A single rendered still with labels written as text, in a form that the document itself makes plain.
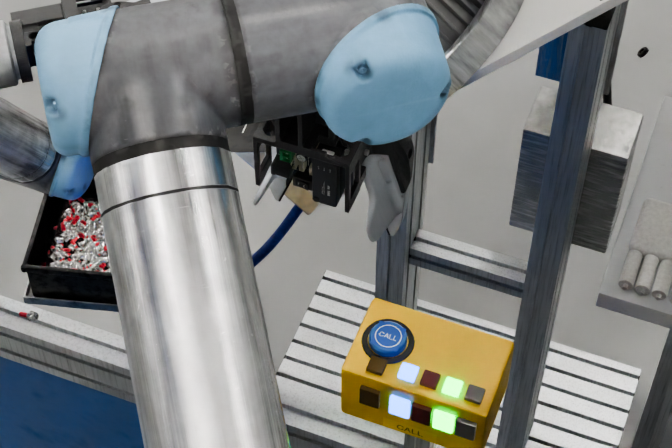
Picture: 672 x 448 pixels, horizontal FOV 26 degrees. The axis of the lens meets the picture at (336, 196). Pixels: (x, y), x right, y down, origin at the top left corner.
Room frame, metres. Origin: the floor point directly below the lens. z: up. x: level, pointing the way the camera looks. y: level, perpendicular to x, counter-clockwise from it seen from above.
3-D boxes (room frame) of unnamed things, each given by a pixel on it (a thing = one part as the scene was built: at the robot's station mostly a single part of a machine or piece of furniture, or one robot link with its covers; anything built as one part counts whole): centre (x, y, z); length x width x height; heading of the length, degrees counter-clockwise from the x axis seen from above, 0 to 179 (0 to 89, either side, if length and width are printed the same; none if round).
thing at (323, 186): (0.67, 0.01, 1.62); 0.09 x 0.08 x 0.12; 159
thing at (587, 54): (1.27, -0.31, 0.57); 0.09 x 0.04 x 1.15; 159
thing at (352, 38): (0.58, 0.00, 1.78); 0.11 x 0.11 x 0.08; 14
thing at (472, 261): (1.31, -0.21, 0.56); 0.19 x 0.04 x 0.04; 69
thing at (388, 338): (0.83, -0.05, 1.08); 0.04 x 0.04 x 0.02
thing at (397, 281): (1.35, -0.10, 0.45); 0.09 x 0.04 x 0.91; 159
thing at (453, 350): (0.82, -0.10, 1.02); 0.16 x 0.10 x 0.11; 69
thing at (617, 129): (1.35, -0.35, 0.73); 0.15 x 0.09 x 0.22; 69
